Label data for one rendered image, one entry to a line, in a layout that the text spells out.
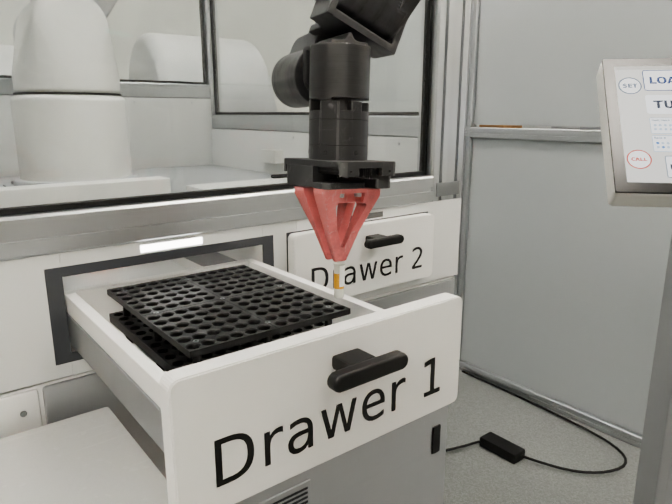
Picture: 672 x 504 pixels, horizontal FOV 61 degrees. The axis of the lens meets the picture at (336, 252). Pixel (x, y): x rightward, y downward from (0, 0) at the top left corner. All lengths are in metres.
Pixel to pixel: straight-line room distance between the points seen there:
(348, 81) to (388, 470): 0.78
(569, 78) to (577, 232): 0.53
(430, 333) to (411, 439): 0.63
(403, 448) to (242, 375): 0.75
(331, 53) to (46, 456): 0.48
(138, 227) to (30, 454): 0.26
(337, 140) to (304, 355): 0.20
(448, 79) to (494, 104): 1.32
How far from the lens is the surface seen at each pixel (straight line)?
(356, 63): 0.54
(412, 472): 1.18
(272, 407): 0.44
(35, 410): 0.75
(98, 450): 0.66
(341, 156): 0.53
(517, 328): 2.38
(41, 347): 0.72
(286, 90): 0.61
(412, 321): 0.51
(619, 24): 2.11
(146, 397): 0.49
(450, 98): 1.02
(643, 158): 1.16
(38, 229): 0.68
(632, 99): 1.24
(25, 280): 0.69
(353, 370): 0.43
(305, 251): 0.81
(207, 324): 0.56
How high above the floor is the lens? 1.10
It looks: 14 degrees down
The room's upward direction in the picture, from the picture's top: straight up
